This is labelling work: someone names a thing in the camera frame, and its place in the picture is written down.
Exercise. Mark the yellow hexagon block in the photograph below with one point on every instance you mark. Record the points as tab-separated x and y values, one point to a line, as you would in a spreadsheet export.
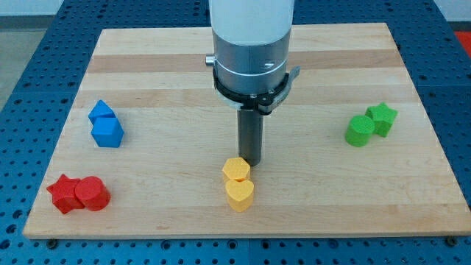
236	169

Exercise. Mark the green star block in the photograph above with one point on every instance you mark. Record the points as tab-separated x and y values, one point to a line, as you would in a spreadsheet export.
383	117

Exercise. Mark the blue pentagon block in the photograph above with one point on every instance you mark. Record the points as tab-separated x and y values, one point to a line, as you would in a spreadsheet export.
107	132

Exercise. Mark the red cylinder block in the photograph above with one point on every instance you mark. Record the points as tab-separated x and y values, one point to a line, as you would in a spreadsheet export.
92	193

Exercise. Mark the green cylinder block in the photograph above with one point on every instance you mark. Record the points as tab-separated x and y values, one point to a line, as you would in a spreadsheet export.
359	131

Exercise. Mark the red star block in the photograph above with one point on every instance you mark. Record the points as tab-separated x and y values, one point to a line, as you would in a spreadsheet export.
63	194

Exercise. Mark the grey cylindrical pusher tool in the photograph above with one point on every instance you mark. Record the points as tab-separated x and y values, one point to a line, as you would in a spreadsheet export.
250	135

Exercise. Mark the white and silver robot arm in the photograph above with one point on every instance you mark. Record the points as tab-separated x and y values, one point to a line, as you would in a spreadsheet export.
250	54

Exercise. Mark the wooden board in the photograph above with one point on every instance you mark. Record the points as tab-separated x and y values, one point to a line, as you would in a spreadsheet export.
165	179

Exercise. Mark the yellow heart block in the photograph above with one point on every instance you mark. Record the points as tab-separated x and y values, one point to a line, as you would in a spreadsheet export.
240	194

